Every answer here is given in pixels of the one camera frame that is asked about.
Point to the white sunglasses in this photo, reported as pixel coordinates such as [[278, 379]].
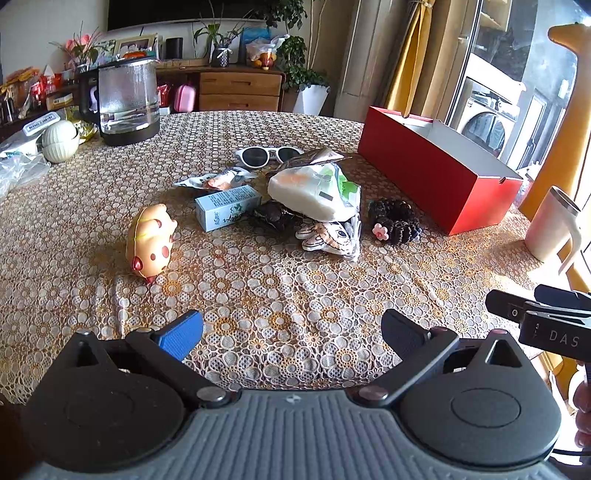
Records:
[[257, 157]]

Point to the yellow pig toy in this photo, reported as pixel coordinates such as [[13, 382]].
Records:
[[149, 242]]

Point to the white tumbler with handle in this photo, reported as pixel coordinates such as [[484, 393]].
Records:
[[557, 220]]

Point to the black cylinder speaker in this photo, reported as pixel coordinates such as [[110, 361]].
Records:
[[173, 48]]

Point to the white round melon object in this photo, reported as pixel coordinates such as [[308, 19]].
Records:
[[60, 142]]

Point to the wooden sideboard cabinet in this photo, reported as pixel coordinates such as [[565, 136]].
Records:
[[220, 89]]

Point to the yellow curtain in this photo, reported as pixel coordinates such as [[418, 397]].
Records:
[[409, 57]]

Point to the lace flower tablecloth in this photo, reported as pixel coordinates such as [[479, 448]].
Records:
[[275, 316]]

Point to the black snack packet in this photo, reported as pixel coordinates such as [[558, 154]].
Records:
[[272, 216]]

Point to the cartoon face plush keychain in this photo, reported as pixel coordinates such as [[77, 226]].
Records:
[[336, 238]]

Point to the potted plant patterned pot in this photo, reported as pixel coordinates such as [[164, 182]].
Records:
[[213, 43]]

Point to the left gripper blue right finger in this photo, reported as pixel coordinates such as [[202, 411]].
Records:
[[423, 353]]

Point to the glass electric kettle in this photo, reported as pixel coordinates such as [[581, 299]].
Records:
[[121, 99]]

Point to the pink flower plant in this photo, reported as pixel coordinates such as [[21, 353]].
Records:
[[81, 50]]

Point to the picture frame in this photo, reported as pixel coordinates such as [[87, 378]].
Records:
[[137, 47]]

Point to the black hair scrunchie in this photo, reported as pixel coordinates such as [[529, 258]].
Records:
[[393, 221]]

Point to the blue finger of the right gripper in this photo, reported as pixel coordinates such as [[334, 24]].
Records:
[[556, 297], [513, 307]]

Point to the white planter with plant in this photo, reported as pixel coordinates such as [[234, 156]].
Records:
[[311, 87]]

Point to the person's right hand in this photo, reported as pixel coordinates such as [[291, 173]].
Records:
[[582, 402]]

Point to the white tissue pack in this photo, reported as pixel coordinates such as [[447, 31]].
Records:
[[320, 192]]

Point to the pink small case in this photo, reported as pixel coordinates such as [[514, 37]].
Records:
[[184, 98]]

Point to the washing machine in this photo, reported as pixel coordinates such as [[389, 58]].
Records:
[[485, 117]]

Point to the bag of fruit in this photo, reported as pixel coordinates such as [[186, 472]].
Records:
[[262, 53]]

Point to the light blue small carton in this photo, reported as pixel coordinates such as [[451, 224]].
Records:
[[221, 209]]

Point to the red cardboard box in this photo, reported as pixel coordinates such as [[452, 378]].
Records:
[[460, 185]]

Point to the wooden giraffe chair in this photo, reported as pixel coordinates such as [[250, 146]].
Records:
[[564, 163]]

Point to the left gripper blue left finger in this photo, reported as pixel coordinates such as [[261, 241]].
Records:
[[160, 353]]

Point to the white orange snack sachet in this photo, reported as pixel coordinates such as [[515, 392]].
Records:
[[212, 182]]

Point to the black television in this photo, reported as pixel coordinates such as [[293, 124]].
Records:
[[130, 13]]

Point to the clear plastic bag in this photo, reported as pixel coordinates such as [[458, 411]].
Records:
[[22, 163]]

